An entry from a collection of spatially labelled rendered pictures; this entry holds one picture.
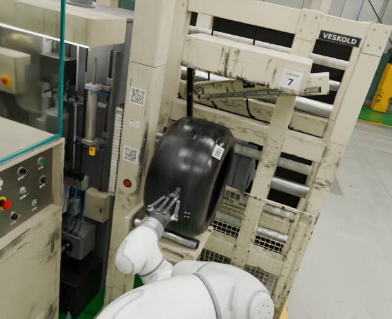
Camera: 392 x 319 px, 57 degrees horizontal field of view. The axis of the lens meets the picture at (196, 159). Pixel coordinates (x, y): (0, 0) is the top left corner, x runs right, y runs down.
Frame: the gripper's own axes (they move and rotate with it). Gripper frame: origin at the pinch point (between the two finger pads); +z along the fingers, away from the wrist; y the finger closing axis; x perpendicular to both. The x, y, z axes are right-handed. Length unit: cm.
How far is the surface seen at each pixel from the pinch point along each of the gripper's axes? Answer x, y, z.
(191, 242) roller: 33.2, -7.2, 11.0
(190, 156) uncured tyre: -11.6, 0.0, 12.7
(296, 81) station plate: -40, -31, 55
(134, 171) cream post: 12.2, 29.4, 21.2
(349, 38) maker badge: -56, -49, 89
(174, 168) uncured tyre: -6.8, 4.9, 7.9
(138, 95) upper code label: -25.3, 32.6, 26.4
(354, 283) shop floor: 144, -123, 140
